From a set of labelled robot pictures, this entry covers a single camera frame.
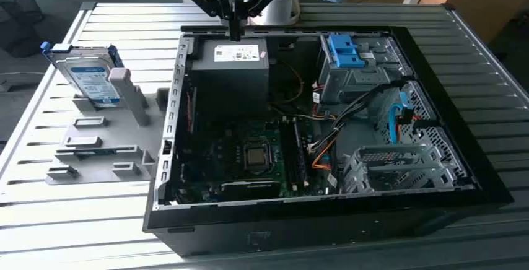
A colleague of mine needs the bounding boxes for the hard disk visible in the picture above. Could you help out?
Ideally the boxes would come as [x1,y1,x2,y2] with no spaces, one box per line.
[39,43,124,108]

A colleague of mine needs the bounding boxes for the metal disk bay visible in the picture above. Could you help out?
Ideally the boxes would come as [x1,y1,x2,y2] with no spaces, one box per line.
[340,142,470,195]

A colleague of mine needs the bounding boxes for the blue plastic drive latch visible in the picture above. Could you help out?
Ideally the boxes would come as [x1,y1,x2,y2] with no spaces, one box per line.
[328,34,369,69]

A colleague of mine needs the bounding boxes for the grey power supply unit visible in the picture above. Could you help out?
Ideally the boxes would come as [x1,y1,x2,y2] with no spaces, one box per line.
[190,37,272,119]

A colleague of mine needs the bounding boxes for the metal optical drive cage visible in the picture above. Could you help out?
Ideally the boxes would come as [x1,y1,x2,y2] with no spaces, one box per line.
[315,33,413,105]

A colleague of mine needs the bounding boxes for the black mesh bin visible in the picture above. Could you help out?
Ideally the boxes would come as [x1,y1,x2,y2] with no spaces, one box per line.
[0,0,43,58]

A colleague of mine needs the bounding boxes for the green motherboard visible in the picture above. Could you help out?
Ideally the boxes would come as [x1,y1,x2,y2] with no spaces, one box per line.
[176,117,332,204]

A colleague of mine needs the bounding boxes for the grey parts rack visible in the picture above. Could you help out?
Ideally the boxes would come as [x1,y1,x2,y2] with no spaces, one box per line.
[42,67,172,186]

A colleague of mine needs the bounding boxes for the silver CPU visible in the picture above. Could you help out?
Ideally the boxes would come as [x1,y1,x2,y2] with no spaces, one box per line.
[245,149,269,166]

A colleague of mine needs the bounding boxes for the black RAM stick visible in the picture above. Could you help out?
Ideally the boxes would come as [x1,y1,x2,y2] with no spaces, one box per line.
[291,120,311,189]

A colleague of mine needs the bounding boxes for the brown wooden cabinet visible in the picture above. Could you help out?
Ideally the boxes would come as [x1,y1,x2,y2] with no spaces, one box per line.
[419,0,529,45]

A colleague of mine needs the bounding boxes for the blue RAM stick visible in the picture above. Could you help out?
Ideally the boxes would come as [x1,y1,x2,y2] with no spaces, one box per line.
[73,149,121,159]

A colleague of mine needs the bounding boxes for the black graphics card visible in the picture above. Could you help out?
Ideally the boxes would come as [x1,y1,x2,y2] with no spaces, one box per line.
[217,179,283,201]

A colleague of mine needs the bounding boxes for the black PC case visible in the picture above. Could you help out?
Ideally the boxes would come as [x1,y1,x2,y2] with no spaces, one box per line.
[141,25,515,257]

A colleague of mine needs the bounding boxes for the thin orange wire loop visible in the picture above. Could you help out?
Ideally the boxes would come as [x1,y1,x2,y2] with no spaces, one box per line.
[267,59,305,107]

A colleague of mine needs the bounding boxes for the black cable bundle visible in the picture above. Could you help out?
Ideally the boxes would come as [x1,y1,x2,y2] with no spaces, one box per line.
[328,81,404,132]

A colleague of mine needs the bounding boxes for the white cable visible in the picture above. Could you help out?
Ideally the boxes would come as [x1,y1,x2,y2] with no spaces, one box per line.
[0,71,49,81]

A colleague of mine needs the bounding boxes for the blue data wire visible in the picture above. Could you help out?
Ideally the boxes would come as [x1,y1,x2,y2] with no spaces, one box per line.
[387,92,408,146]

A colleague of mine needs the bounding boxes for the black power wire with connector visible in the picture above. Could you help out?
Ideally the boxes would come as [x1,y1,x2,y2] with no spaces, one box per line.
[396,110,439,129]

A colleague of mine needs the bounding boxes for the orange and black wire bundle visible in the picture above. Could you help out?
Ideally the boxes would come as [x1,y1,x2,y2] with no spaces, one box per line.
[308,130,344,172]

